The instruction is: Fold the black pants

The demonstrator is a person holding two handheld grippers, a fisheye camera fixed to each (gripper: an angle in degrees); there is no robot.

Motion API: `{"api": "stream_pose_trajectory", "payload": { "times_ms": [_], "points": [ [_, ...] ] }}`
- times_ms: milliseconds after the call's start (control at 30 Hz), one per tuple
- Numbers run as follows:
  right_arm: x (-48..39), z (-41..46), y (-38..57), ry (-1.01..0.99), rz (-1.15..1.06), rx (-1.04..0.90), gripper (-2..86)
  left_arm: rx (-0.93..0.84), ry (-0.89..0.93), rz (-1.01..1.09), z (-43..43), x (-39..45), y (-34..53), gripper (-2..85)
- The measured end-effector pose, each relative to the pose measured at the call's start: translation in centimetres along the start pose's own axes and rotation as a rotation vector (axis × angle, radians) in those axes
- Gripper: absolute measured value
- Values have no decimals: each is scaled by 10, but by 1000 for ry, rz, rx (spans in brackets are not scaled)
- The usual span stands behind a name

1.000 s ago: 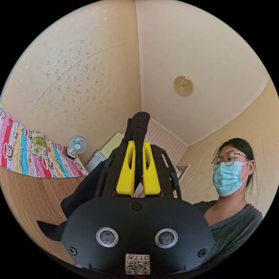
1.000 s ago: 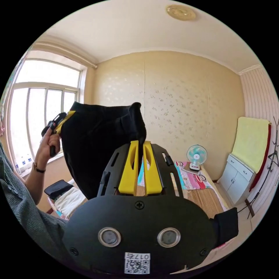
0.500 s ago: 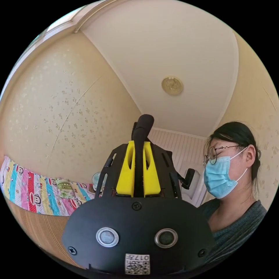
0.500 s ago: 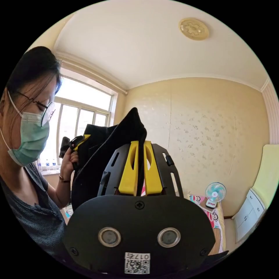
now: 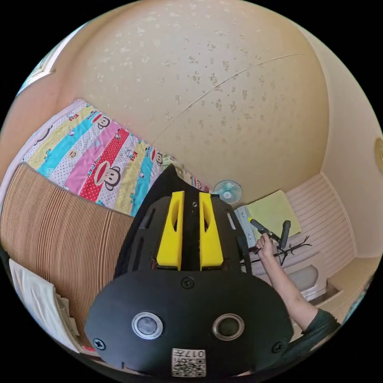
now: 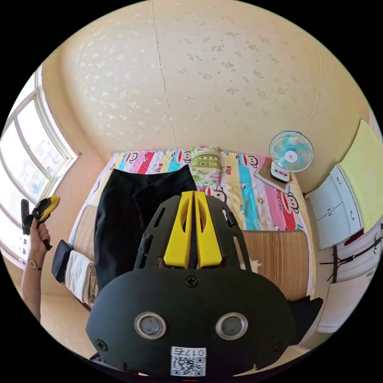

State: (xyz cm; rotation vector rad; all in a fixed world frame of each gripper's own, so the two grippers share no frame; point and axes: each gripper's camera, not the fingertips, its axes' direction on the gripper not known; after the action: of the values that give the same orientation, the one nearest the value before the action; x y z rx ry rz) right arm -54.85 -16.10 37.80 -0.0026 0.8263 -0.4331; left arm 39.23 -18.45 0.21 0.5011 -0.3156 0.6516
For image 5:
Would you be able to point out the bed with mat and printed sheet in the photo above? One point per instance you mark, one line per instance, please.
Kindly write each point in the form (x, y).
(60, 227)

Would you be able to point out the light blue electric fan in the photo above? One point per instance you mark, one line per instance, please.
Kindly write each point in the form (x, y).
(226, 191)

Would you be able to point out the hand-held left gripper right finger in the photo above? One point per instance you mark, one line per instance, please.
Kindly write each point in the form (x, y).
(211, 242)

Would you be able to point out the person's right forearm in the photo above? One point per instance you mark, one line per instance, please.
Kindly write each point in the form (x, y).
(285, 287)

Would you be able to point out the black branched stand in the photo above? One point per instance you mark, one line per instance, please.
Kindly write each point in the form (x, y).
(294, 246)

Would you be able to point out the white folded cloth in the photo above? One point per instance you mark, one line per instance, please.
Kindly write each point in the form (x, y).
(33, 296)

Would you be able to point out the person's body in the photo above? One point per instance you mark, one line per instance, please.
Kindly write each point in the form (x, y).
(317, 332)

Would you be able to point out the black pants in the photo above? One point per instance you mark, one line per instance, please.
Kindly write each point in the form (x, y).
(164, 185)

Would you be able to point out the person's right hand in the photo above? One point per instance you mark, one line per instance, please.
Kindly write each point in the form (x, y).
(265, 246)

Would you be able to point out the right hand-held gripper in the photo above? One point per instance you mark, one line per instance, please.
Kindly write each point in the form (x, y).
(264, 230)

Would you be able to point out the window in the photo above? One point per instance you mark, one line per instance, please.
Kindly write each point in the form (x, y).
(36, 70)

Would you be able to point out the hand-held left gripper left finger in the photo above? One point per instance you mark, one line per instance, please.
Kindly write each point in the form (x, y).
(170, 239)

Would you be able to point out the yellow-green towel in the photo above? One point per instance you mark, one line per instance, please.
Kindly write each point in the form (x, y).
(276, 212)

